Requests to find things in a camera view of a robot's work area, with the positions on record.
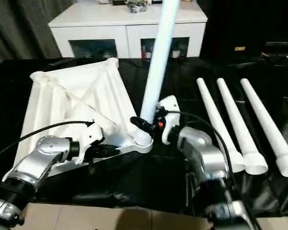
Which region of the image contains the white plastic table leg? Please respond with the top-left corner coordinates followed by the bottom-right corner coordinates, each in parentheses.
top-left (240, 78), bottom-right (288, 178)
top-left (133, 0), bottom-right (179, 147)
top-left (216, 78), bottom-right (269, 176)
top-left (196, 78), bottom-right (246, 173)

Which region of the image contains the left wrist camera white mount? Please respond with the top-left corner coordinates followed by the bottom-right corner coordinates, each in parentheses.
top-left (75, 119), bottom-right (104, 166)

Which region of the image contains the white cabinet with glass doors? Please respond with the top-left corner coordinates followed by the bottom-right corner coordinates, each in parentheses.
top-left (48, 1), bottom-right (209, 59)

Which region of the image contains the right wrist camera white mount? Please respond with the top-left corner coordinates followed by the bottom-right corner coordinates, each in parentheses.
top-left (156, 95), bottom-right (181, 146)

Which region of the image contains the white plastic table top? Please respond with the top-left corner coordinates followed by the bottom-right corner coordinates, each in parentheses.
top-left (15, 57), bottom-right (155, 180)

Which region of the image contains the black mat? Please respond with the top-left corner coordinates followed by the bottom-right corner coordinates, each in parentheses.
top-left (0, 57), bottom-right (288, 218)

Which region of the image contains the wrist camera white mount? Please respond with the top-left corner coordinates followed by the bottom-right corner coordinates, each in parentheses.
top-left (156, 95), bottom-right (181, 146)
top-left (75, 119), bottom-right (104, 166)

